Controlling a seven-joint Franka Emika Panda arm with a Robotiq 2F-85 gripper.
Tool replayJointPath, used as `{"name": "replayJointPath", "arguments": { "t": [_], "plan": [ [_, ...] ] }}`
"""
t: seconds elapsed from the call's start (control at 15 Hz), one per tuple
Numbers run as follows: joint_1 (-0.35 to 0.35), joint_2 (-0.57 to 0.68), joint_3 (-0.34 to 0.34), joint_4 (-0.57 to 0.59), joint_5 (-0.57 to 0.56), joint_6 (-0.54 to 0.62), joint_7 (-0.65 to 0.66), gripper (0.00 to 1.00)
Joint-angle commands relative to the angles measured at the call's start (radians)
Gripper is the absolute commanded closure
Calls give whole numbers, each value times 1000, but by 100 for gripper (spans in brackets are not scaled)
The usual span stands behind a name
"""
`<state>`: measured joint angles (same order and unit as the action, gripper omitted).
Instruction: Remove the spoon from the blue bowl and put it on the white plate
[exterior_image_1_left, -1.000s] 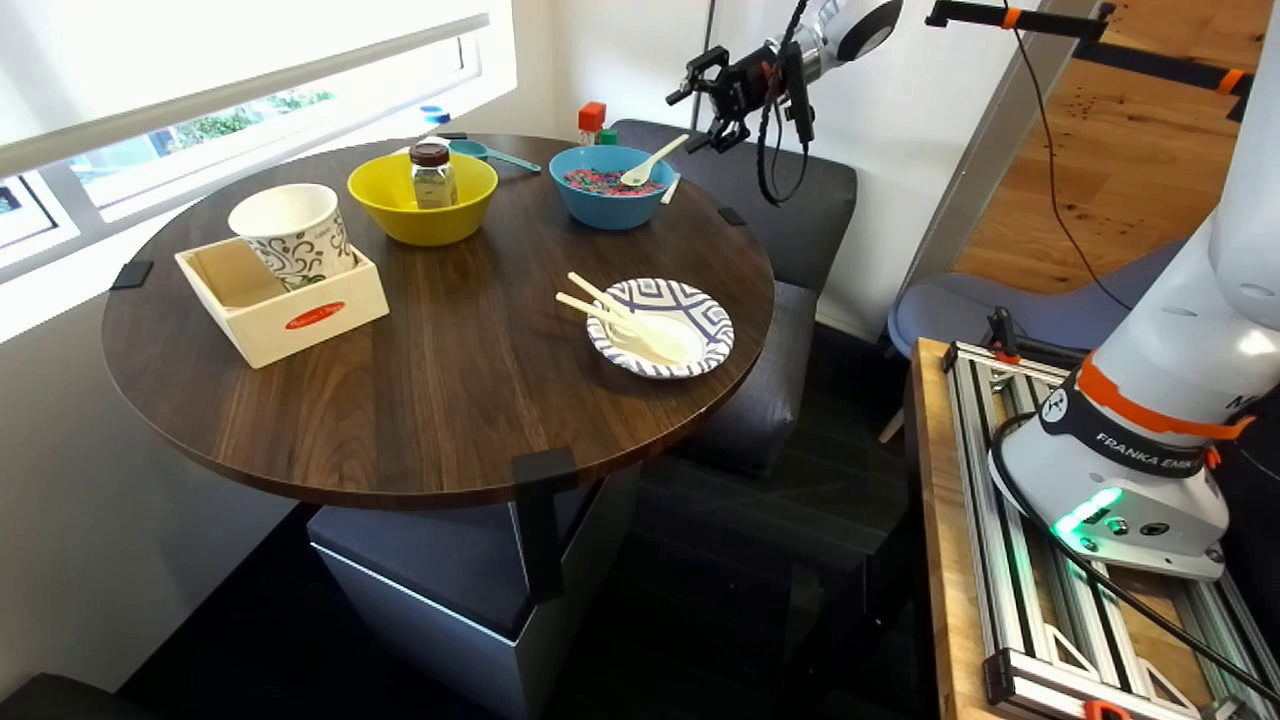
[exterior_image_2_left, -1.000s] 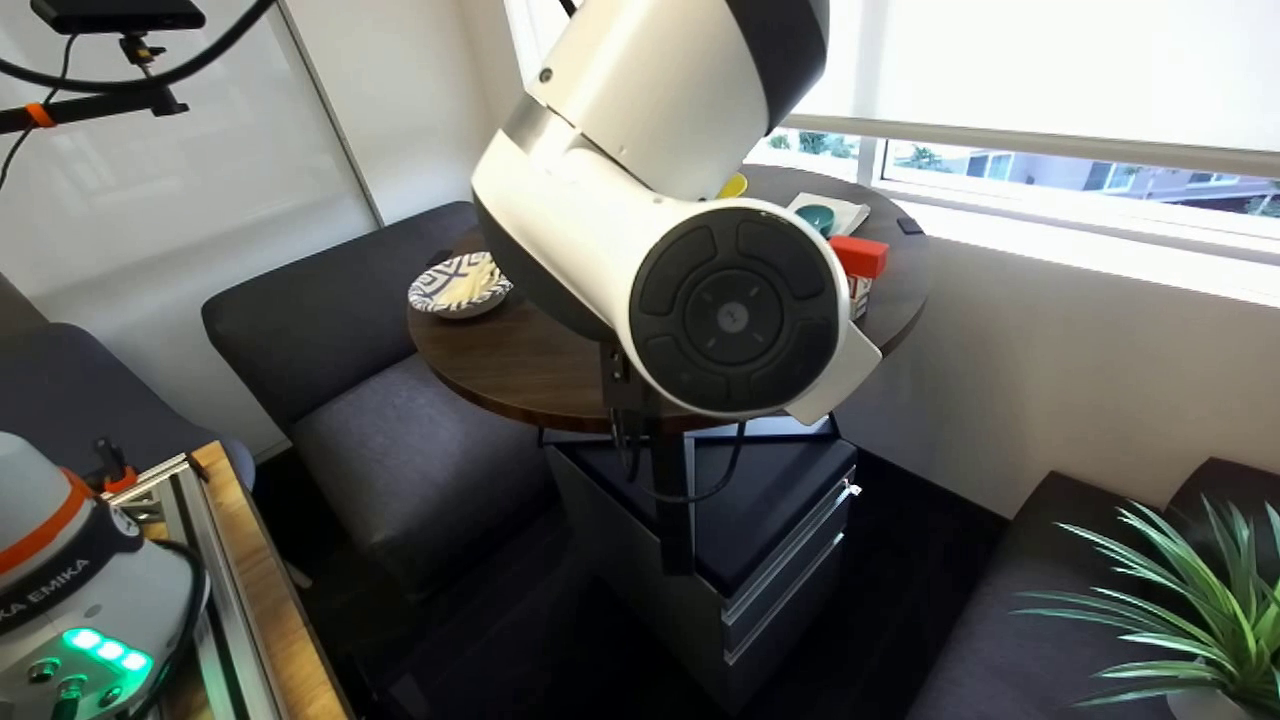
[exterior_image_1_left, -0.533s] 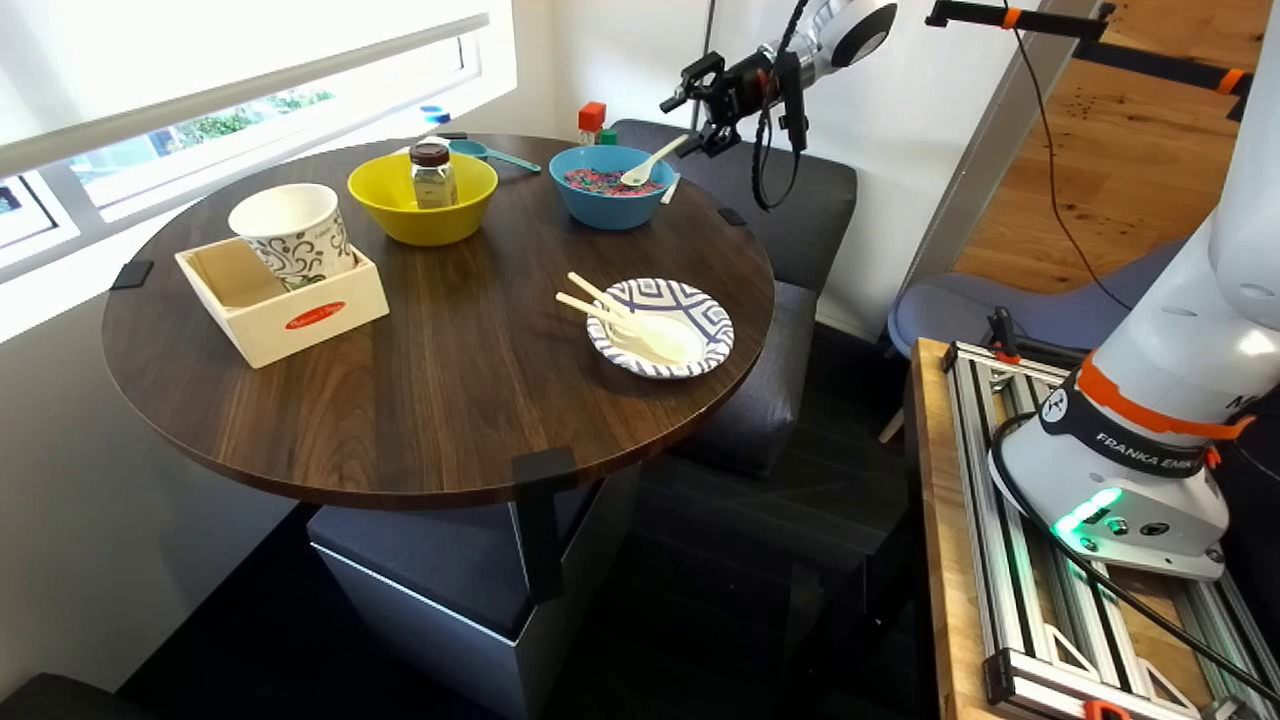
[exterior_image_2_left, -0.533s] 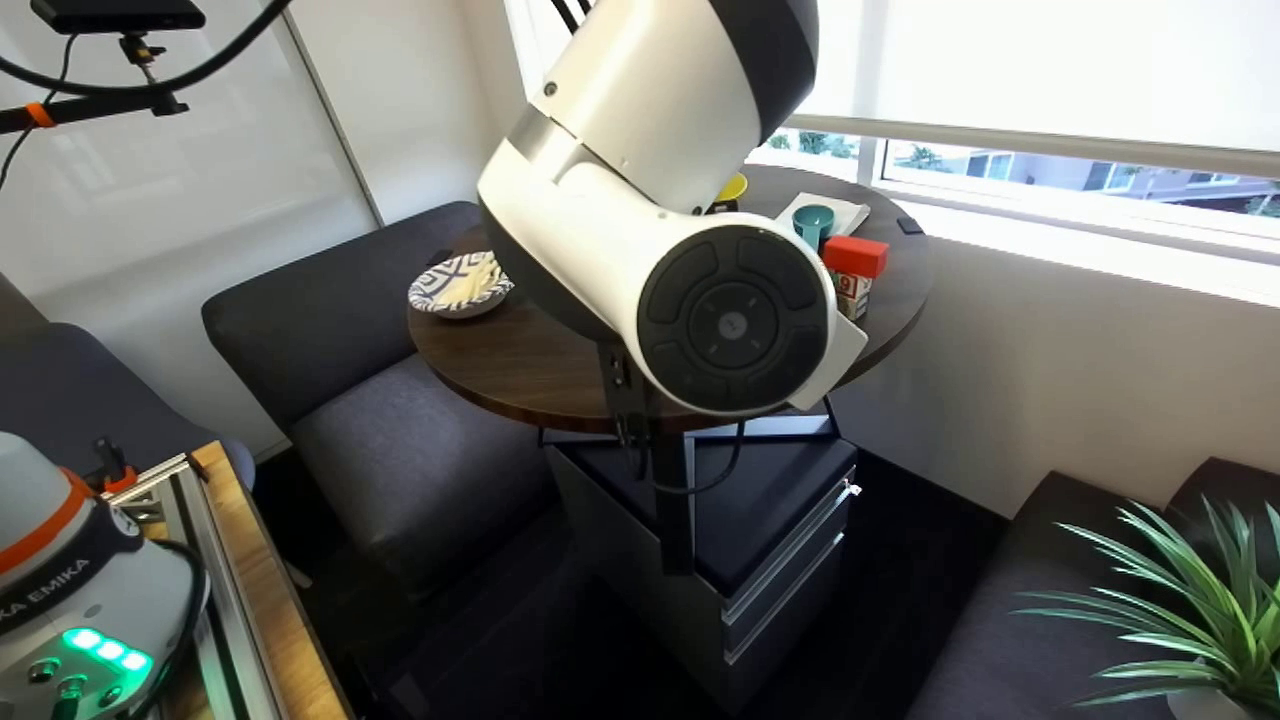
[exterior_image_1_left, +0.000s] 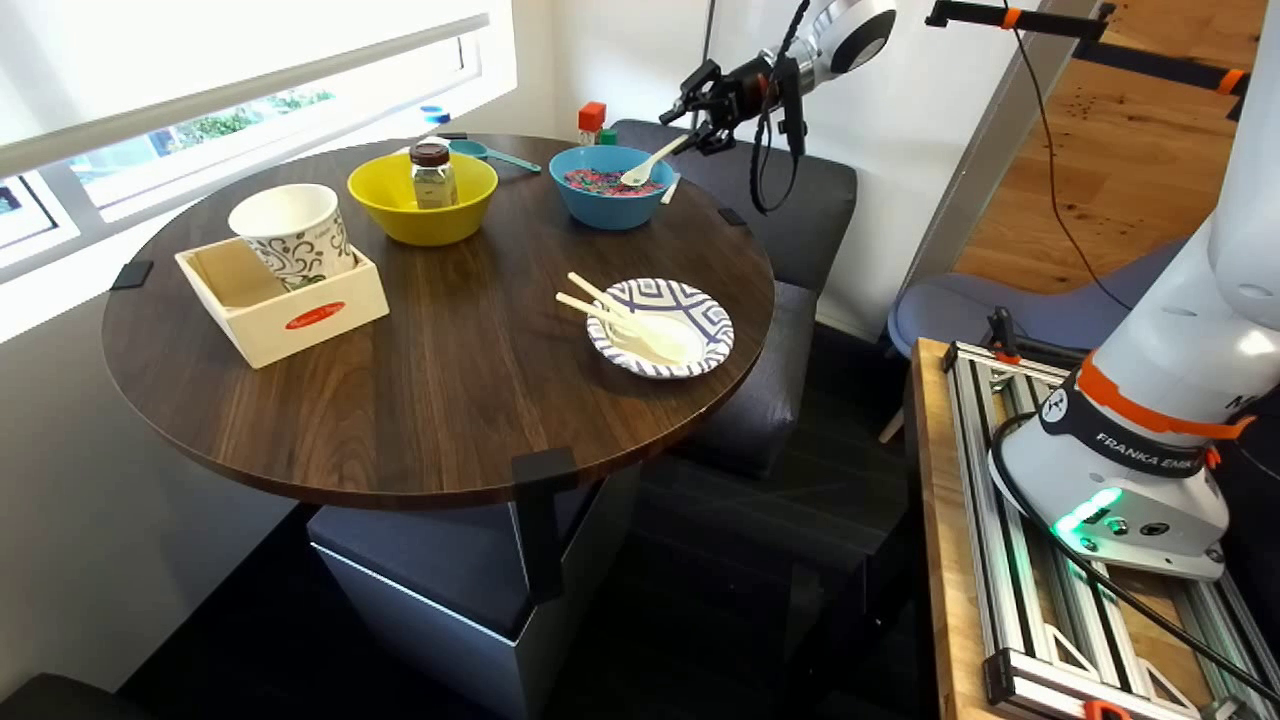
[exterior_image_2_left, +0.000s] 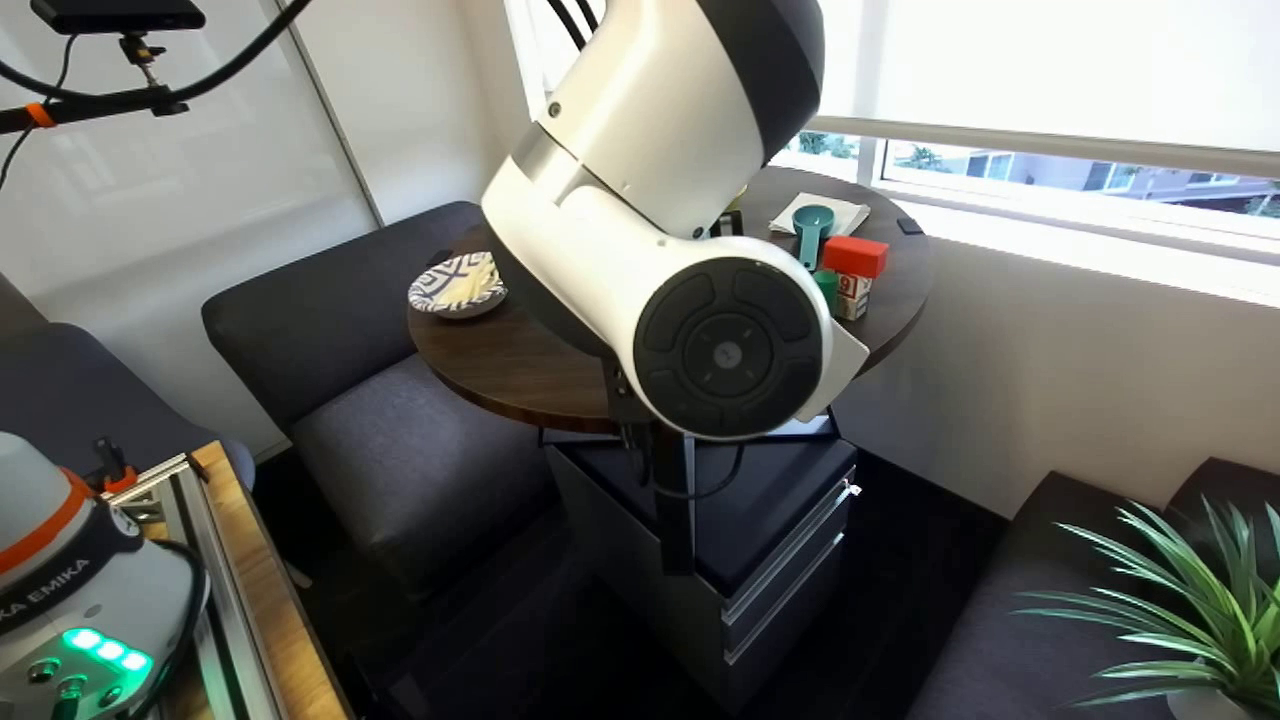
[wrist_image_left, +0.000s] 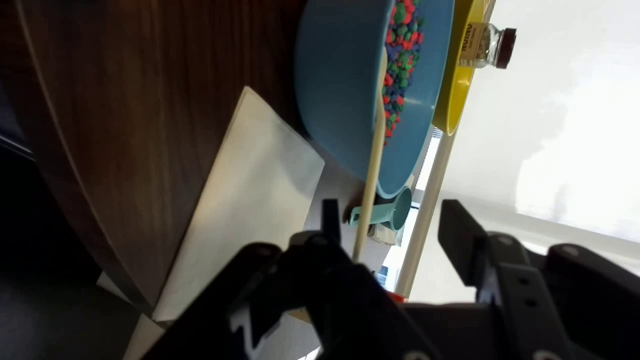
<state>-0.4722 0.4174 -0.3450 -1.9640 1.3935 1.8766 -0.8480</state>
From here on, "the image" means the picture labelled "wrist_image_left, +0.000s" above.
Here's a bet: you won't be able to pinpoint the glass jar dark lid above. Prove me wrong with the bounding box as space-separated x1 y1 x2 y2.
458 20 519 70

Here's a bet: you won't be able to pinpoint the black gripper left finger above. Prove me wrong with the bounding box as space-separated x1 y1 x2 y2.
141 197 428 360

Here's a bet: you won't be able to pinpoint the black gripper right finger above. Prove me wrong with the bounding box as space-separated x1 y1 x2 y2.
438 197 640 360

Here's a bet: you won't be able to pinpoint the yellow bowl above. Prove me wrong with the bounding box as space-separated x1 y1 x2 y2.
429 0 497 137

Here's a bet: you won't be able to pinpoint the teal plastic scoop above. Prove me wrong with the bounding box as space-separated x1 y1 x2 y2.
344 186 415 234

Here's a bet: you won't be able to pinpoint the white paper napkin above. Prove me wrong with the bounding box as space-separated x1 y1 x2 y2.
122 83 355 360

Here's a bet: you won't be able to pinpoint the blue bowl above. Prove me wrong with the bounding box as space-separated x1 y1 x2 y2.
294 0 458 199

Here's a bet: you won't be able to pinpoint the colourful candy beads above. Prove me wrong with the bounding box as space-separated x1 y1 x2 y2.
379 0 426 141

